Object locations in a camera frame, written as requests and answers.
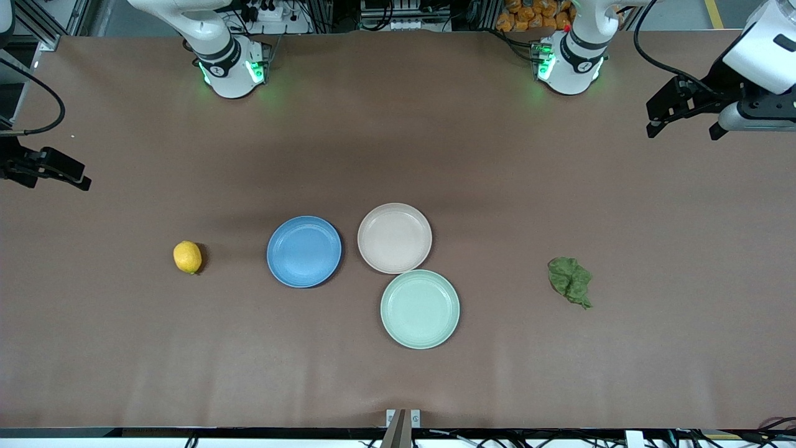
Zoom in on yellow lemon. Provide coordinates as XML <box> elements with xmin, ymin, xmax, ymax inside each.
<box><xmin>173</xmin><ymin>240</ymin><xmax>203</xmax><ymax>275</ymax></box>

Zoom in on green lettuce leaf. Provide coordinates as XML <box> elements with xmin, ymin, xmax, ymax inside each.
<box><xmin>547</xmin><ymin>257</ymin><xmax>593</xmax><ymax>310</ymax></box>

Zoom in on orange snack bags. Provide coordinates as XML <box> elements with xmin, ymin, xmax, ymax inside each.
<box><xmin>496</xmin><ymin>0</ymin><xmax>576</xmax><ymax>33</ymax></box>

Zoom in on blue plate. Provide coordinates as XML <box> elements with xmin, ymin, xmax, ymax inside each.
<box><xmin>267</xmin><ymin>215</ymin><xmax>343</xmax><ymax>289</ymax></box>

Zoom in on white power strip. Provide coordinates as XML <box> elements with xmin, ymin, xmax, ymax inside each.
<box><xmin>239</xmin><ymin>0</ymin><xmax>312</xmax><ymax>35</ymax></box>

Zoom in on brown table cover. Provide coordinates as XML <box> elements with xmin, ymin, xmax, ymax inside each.
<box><xmin>0</xmin><ymin>30</ymin><xmax>796</xmax><ymax>431</ymax></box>

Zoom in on beige plate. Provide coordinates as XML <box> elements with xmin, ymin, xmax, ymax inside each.
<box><xmin>357</xmin><ymin>203</ymin><xmax>433</xmax><ymax>275</ymax></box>

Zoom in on pale green plate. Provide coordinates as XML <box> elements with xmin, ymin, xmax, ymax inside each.
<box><xmin>380</xmin><ymin>269</ymin><xmax>461</xmax><ymax>350</ymax></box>

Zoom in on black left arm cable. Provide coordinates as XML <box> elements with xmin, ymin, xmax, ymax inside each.
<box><xmin>633</xmin><ymin>0</ymin><xmax>726</xmax><ymax>98</ymax></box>

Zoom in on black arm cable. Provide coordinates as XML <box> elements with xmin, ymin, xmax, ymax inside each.
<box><xmin>0</xmin><ymin>58</ymin><xmax>67</xmax><ymax>137</ymax></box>
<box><xmin>633</xmin><ymin>0</ymin><xmax>726</xmax><ymax>98</ymax></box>

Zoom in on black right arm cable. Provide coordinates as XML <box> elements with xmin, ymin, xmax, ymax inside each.
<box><xmin>0</xmin><ymin>58</ymin><xmax>67</xmax><ymax>137</ymax></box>

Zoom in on aluminium frame profile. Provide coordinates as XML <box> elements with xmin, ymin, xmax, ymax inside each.
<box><xmin>11</xmin><ymin>0</ymin><xmax>89</xmax><ymax>52</ymax></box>

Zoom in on metal table edge bracket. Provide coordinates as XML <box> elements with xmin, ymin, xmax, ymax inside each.
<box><xmin>381</xmin><ymin>409</ymin><xmax>422</xmax><ymax>448</ymax></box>

